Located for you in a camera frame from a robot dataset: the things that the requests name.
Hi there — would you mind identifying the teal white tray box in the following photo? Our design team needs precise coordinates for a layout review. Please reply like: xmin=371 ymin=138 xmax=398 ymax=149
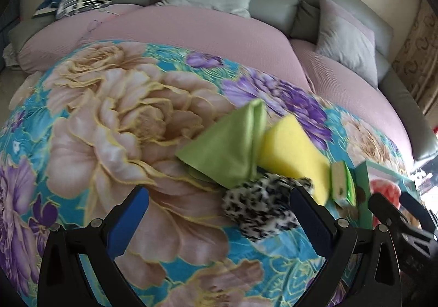
xmin=354 ymin=160 xmax=421 ymax=229

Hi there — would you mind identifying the yellow sponge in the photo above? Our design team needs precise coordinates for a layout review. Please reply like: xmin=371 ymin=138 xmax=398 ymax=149
xmin=258 ymin=114 xmax=331 ymax=205

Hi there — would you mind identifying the floral blue tablecloth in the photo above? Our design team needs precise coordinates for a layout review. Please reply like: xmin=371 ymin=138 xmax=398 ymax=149
xmin=1 ymin=40 xmax=407 ymax=306

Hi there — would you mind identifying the beige patterned curtain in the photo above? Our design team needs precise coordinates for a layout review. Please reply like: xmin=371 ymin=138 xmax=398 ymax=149
xmin=393 ymin=0 xmax=437 ymax=117

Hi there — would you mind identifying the pink sofa seat cover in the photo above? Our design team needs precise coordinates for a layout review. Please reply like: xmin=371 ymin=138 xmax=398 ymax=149
xmin=9 ymin=4 xmax=414 ymax=166

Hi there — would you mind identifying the grey pink pillow right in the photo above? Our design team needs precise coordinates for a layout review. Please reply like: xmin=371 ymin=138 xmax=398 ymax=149
xmin=316 ymin=0 xmax=378 ymax=87

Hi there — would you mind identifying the light green cloth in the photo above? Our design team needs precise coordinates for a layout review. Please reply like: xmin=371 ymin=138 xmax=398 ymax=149
xmin=175 ymin=99 xmax=267 ymax=189

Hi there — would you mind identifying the green tissue pack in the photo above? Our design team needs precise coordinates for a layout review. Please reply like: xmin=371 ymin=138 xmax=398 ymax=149
xmin=330 ymin=161 xmax=356 ymax=208

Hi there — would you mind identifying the leopard print scrunchie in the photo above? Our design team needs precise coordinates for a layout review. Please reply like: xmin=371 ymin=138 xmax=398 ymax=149
xmin=222 ymin=173 xmax=314 ymax=242

